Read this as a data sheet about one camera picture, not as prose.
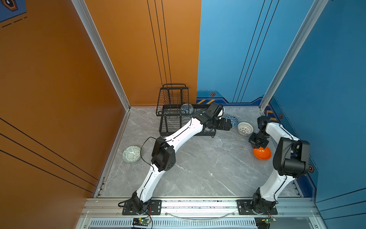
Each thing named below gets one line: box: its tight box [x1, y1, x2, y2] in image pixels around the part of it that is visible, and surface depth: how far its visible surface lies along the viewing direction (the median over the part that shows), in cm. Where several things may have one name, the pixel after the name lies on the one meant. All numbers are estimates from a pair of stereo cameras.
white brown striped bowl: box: [237, 121, 255, 135], surface depth 105 cm
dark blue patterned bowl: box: [223, 114, 239, 127], surface depth 111 cm
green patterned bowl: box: [122, 145, 141, 164], surface depth 93 cm
